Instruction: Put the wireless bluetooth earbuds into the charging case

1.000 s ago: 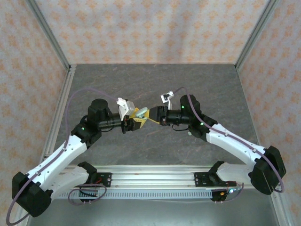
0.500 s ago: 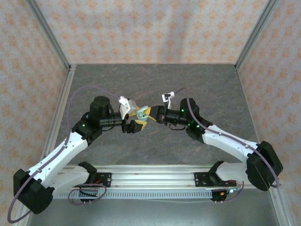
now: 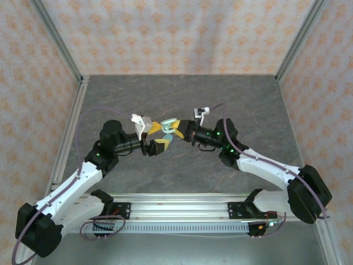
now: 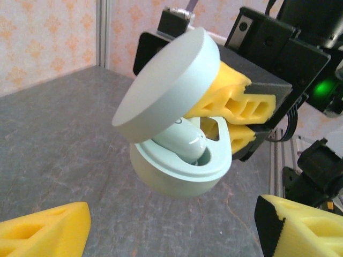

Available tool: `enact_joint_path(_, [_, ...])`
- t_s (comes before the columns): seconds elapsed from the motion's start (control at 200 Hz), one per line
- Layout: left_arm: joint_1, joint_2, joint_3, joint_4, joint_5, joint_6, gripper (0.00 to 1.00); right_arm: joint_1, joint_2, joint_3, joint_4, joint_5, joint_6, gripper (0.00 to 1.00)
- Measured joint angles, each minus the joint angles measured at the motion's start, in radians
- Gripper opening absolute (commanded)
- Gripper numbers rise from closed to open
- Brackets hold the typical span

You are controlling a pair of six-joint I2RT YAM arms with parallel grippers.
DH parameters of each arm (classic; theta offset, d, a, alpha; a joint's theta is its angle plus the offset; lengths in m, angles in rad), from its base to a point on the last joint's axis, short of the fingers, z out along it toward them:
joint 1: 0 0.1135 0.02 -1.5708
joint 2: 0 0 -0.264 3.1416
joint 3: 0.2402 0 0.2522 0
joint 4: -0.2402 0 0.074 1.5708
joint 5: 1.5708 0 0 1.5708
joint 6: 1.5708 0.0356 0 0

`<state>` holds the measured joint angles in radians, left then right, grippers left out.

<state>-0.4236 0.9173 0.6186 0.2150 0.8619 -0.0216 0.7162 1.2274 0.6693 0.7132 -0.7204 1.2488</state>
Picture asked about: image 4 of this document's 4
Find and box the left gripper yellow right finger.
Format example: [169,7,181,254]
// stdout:
[253,194,343,257]

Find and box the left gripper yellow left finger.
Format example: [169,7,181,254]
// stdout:
[0,201,92,257]

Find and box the pale green wireless earbud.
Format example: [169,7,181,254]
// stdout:
[152,119,207,164]

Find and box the pale green earbud charging case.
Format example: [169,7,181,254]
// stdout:
[111,26,233,199]

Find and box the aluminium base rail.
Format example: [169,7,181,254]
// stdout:
[267,127,305,200]

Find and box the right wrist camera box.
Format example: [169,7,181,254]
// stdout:
[132,6,195,80]

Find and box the aluminium frame corner post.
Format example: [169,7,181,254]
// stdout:
[95,0,113,70]

